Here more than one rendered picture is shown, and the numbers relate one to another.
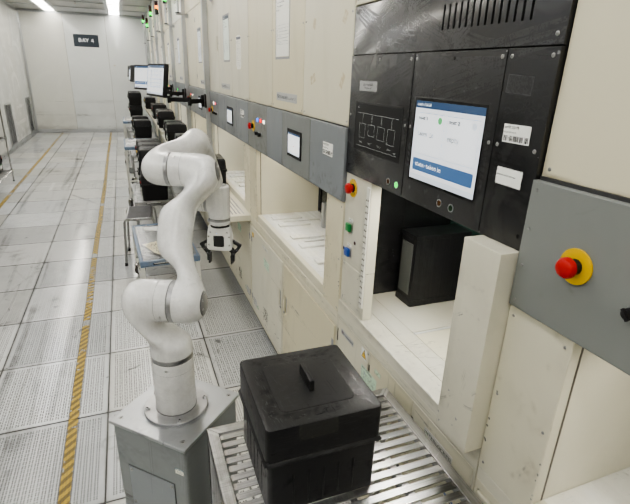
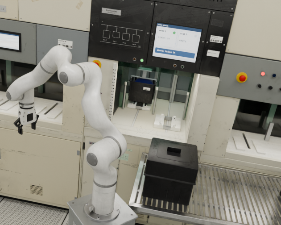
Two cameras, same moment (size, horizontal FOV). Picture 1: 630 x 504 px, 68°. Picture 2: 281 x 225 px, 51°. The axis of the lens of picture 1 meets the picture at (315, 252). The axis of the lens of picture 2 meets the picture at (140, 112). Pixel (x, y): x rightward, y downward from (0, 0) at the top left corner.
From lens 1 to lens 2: 1.56 m
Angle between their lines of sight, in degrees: 58
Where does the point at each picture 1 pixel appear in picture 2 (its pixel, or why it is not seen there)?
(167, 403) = (111, 206)
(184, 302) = (125, 144)
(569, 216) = (239, 63)
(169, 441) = (127, 218)
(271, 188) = not seen: outside the picture
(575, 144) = (237, 42)
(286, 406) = (186, 160)
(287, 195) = not seen: outside the picture
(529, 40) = (220, 9)
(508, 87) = (212, 23)
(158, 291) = (113, 144)
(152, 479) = not seen: outside the picture
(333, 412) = (195, 154)
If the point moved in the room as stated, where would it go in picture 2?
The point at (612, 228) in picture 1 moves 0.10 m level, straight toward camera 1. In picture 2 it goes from (253, 65) to (265, 69)
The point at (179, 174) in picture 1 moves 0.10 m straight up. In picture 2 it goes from (90, 77) to (91, 56)
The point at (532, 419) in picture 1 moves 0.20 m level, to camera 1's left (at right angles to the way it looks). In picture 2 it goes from (225, 127) to (217, 137)
